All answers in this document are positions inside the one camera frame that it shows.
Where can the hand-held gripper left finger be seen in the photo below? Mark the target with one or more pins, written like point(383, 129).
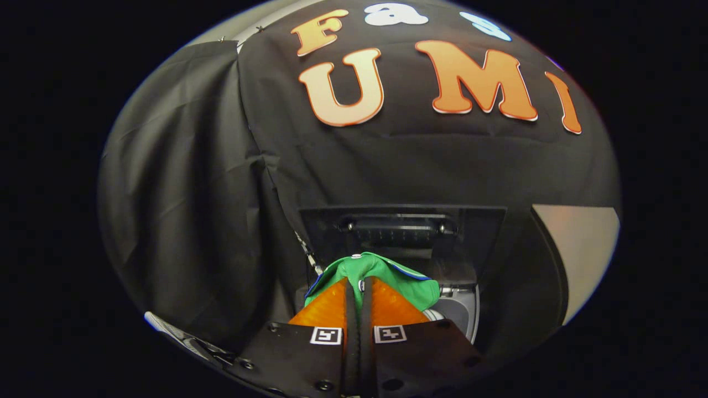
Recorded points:
point(298, 359)

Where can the green polo shirt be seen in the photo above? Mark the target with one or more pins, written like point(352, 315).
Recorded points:
point(387, 273)

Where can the grey cabinet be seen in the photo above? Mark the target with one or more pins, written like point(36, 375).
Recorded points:
point(581, 249)

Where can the black backdrop cloth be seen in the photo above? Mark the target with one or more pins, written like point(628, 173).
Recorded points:
point(387, 166)

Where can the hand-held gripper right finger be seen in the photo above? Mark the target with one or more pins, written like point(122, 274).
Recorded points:
point(420, 359)

